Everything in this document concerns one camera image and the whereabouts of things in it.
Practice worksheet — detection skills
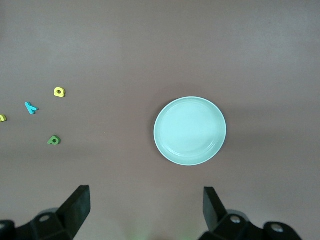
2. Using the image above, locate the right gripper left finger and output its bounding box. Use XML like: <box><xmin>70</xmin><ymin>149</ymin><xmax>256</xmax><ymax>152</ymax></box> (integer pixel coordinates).
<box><xmin>0</xmin><ymin>185</ymin><xmax>91</xmax><ymax>240</ymax></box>

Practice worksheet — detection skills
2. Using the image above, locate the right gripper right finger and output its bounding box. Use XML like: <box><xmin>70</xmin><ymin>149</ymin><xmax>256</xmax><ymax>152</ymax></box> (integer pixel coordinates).
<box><xmin>199</xmin><ymin>186</ymin><xmax>304</xmax><ymax>240</ymax></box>

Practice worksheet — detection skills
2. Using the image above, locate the teal foam letter y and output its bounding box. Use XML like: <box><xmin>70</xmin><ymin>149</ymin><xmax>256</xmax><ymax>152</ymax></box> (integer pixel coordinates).
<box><xmin>24</xmin><ymin>101</ymin><xmax>39</xmax><ymax>116</ymax></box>

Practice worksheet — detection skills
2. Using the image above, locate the yellow foam letter a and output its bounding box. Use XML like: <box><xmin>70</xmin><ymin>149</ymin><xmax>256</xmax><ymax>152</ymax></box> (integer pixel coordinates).
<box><xmin>53</xmin><ymin>86</ymin><xmax>66</xmax><ymax>98</ymax></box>

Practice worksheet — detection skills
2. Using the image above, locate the green plate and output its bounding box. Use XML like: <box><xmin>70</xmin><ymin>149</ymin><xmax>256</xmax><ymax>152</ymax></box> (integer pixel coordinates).
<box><xmin>153</xmin><ymin>96</ymin><xmax>228</xmax><ymax>167</ymax></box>

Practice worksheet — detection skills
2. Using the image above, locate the brown table cover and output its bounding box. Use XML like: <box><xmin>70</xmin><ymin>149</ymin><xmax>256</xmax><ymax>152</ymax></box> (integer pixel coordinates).
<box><xmin>0</xmin><ymin>0</ymin><xmax>320</xmax><ymax>240</ymax></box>

